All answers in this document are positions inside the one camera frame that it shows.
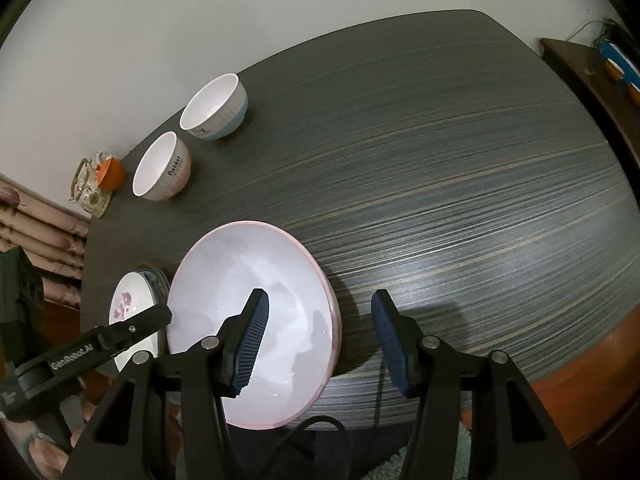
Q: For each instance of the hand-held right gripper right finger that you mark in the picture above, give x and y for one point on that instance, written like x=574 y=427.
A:
x=387 y=340

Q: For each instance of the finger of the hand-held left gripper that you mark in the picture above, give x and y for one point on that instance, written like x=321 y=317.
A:
x=135 y=329

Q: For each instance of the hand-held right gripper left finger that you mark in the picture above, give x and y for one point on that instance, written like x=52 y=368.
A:
x=252 y=345

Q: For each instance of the white plate with pink flowers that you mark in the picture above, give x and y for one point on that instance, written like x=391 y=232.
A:
x=131 y=300

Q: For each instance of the small blue floral plate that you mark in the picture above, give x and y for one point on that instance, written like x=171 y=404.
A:
x=154 y=278

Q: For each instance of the pink bowl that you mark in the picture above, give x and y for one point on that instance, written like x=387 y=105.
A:
x=240 y=270

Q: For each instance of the person's left hand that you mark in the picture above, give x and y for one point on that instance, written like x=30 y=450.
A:
x=50 y=455

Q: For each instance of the large blue floral plate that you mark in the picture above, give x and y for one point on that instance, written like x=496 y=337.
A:
x=164 y=285

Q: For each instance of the pink floral fabric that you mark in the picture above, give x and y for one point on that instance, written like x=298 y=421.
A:
x=40 y=235

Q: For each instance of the teal fuzzy rug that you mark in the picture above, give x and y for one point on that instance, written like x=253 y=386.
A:
x=400 y=460

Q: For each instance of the glass teapot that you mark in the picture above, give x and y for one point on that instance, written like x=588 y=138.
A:
x=92 y=200

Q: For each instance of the white bowl with rabbit print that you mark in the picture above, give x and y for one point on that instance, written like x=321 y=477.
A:
x=172 y=180

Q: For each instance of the orange cup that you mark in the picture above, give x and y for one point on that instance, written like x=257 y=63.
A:
x=112 y=174

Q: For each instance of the white bowl with blue band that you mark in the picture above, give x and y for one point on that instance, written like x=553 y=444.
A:
x=227 y=115

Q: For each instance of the dark wooden cabinet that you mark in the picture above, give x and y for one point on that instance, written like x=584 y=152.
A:
x=585 y=80

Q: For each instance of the blue box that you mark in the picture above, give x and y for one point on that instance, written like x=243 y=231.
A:
x=615 y=55

